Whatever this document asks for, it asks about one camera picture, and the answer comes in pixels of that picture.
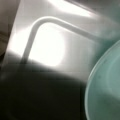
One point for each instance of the open oven glass door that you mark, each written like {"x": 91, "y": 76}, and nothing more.
{"x": 53, "y": 48}

